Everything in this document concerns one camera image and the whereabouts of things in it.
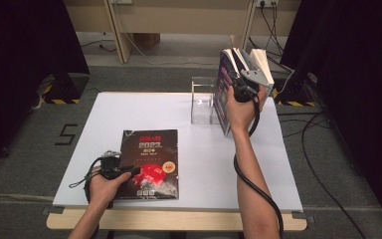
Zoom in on white wall socket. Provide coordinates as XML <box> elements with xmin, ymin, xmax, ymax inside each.
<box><xmin>255</xmin><ymin>0</ymin><xmax>280</xmax><ymax>8</ymax></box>

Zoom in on long black floor cable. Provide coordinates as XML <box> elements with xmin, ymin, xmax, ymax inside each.
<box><xmin>300</xmin><ymin>113</ymin><xmax>367</xmax><ymax>239</ymax></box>

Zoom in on white picture-grid magazine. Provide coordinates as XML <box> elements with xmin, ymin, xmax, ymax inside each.
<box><xmin>249</xmin><ymin>48</ymin><xmax>276</xmax><ymax>96</ymax></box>

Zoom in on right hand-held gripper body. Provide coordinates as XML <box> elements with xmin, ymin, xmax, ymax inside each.
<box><xmin>232</xmin><ymin>69</ymin><xmax>270</xmax><ymax>104</ymax></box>

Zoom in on wooden table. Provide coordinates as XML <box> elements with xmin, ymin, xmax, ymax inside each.
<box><xmin>46</xmin><ymin>91</ymin><xmax>308</xmax><ymax>232</ymax></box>

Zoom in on beige wooden desk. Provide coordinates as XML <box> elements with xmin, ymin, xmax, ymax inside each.
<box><xmin>63</xmin><ymin>0</ymin><xmax>302</xmax><ymax>67</ymax></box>

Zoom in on black curtain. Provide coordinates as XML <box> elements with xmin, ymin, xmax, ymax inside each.
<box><xmin>0</xmin><ymin>0</ymin><xmax>91</xmax><ymax>173</ymax></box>
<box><xmin>280</xmin><ymin>0</ymin><xmax>382</xmax><ymax>230</ymax></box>

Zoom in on white floor cable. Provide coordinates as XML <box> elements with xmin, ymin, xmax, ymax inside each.
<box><xmin>123</xmin><ymin>33</ymin><xmax>294</xmax><ymax>96</ymax></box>

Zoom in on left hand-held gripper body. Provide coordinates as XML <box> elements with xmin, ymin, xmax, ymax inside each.
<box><xmin>97</xmin><ymin>149</ymin><xmax>128</xmax><ymax>181</ymax></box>

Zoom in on person's right hand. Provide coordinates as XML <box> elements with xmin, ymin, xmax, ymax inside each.
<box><xmin>226</xmin><ymin>85</ymin><xmax>269</xmax><ymax>133</ymax></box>

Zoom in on gray tape piece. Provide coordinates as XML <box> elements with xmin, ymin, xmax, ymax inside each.
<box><xmin>291</xmin><ymin>210</ymin><xmax>316</xmax><ymax>223</ymax></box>
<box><xmin>41</xmin><ymin>205</ymin><xmax>65</xmax><ymax>216</ymax></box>

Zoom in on brown cardboard box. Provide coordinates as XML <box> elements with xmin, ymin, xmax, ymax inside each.
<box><xmin>132</xmin><ymin>32</ymin><xmax>162</xmax><ymax>51</ymax></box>

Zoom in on thin black floor cable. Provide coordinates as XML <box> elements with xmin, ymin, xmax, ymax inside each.
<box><xmin>79</xmin><ymin>39</ymin><xmax>117</xmax><ymax>54</ymax></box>

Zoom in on person's left hand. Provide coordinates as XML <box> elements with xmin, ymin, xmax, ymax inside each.
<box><xmin>88</xmin><ymin>171</ymin><xmax>132</xmax><ymax>206</ymax></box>

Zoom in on dark brown magazine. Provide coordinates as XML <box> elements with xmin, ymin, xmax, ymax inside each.
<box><xmin>113</xmin><ymin>128</ymin><xmax>180</xmax><ymax>201</ymax></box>

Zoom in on black socket cables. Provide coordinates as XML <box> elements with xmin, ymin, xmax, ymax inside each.
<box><xmin>248</xmin><ymin>3</ymin><xmax>294</xmax><ymax>73</ymax></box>

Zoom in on black stand base striped tape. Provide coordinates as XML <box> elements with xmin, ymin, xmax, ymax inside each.
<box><xmin>272</xmin><ymin>71</ymin><xmax>317</xmax><ymax>108</ymax></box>
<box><xmin>43</xmin><ymin>73</ymin><xmax>91</xmax><ymax>106</ymax></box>

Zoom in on black tape floor numeral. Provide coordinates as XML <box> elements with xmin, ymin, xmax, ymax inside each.
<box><xmin>54</xmin><ymin>123</ymin><xmax>79</xmax><ymax>146</ymax></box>

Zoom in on clear acrylic magazine rack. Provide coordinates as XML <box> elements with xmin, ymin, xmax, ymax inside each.
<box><xmin>190</xmin><ymin>76</ymin><xmax>221</xmax><ymax>125</ymax></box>

